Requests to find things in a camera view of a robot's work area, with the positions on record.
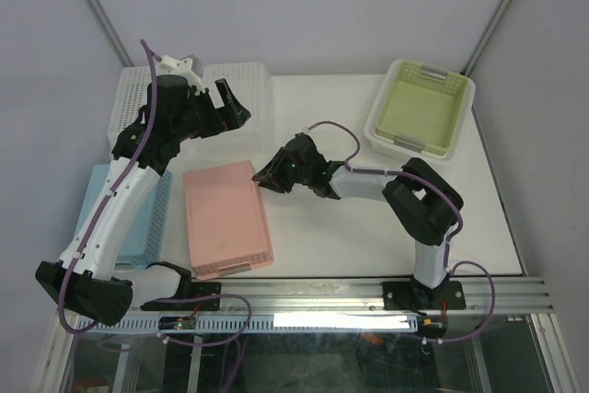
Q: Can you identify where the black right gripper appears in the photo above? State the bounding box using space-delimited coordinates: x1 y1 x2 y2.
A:
251 147 310 193

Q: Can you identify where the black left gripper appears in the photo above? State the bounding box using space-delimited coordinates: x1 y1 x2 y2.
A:
174 79 251 142

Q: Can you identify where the large white perforated basket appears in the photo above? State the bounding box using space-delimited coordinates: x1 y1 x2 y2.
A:
107 61 277 162

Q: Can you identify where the pink perforated basket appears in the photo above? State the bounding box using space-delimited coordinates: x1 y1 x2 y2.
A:
183 160 274 281

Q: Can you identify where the small white perforated basket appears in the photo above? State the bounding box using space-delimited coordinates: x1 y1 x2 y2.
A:
364 57 477 163

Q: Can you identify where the light blue perforated basket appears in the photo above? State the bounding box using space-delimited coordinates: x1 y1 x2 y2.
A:
75 164 173 270

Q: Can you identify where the yellow-green perforated basket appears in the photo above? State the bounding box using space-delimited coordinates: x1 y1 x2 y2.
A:
373 61 465 158

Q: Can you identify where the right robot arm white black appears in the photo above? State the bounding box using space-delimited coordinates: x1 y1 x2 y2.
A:
252 133 464 314

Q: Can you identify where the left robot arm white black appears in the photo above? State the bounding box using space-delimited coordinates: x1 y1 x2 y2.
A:
35 75 251 326

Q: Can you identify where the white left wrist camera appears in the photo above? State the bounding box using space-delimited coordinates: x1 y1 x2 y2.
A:
157 55 205 92

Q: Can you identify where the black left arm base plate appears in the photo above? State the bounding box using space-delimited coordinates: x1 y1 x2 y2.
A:
140 281 222 313

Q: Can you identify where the white slotted cable duct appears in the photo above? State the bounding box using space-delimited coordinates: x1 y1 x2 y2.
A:
91 313 418 335

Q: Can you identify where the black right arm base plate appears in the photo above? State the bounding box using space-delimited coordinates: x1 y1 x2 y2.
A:
382 280 467 313

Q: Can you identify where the aluminium frame rail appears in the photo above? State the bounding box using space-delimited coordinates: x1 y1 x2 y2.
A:
31 75 572 393

